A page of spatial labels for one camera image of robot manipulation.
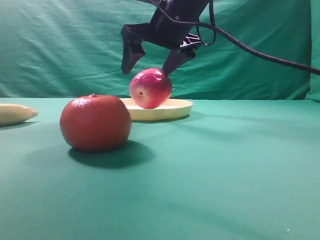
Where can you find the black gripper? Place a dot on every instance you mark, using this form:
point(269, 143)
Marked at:
point(169, 26)

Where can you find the red apple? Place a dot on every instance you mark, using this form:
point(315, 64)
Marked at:
point(150, 88)

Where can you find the yellow plate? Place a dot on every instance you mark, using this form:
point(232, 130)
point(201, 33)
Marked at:
point(169, 110)

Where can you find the orange tangerine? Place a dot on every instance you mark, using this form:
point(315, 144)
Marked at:
point(95, 123)

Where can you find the green backdrop cloth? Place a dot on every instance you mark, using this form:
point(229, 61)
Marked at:
point(69, 48)

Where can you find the yellow banana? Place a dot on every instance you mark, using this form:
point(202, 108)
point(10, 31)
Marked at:
point(13, 114)

